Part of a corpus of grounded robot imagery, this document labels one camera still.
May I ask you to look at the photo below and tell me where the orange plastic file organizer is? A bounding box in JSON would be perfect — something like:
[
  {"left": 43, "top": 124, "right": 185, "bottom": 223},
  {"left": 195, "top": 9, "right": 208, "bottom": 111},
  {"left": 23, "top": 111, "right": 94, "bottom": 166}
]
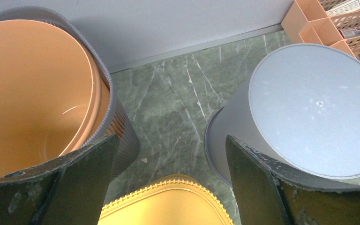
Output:
[{"left": 281, "top": 0, "right": 360, "bottom": 60}]

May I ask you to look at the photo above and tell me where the orange plastic bin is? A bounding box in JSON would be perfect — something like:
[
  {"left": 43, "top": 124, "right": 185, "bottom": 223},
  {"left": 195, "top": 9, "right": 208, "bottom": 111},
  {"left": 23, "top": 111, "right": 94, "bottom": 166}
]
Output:
[{"left": 0, "top": 19, "right": 110, "bottom": 177}]

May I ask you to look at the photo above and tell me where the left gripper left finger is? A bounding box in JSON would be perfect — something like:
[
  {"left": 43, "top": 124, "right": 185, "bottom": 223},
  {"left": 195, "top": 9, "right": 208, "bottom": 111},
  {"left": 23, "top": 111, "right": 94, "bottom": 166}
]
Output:
[{"left": 0, "top": 135, "right": 119, "bottom": 225}]

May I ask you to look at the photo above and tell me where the light grey plastic bin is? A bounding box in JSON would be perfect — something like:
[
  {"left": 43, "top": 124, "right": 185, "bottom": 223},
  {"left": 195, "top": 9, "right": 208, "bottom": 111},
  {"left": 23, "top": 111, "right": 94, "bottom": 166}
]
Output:
[{"left": 205, "top": 43, "right": 360, "bottom": 185}]

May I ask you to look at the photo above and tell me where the yellow mesh plastic bin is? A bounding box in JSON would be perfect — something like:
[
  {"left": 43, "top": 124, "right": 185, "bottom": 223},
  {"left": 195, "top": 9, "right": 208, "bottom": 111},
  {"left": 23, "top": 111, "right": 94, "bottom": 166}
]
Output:
[{"left": 98, "top": 174, "right": 233, "bottom": 225}]

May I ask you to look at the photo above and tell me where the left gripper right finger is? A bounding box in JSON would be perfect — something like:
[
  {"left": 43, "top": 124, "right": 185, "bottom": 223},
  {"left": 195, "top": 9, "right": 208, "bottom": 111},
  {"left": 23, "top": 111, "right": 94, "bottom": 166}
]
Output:
[{"left": 225, "top": 135, "right": 360, "bottom": 225}]

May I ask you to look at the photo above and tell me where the dark grey ribbed bin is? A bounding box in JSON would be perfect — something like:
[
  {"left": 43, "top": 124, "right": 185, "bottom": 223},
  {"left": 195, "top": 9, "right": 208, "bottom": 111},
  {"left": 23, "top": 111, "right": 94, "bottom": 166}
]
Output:
[{"left": 0, "top": 6, "right": 140, "bottom": 180}]

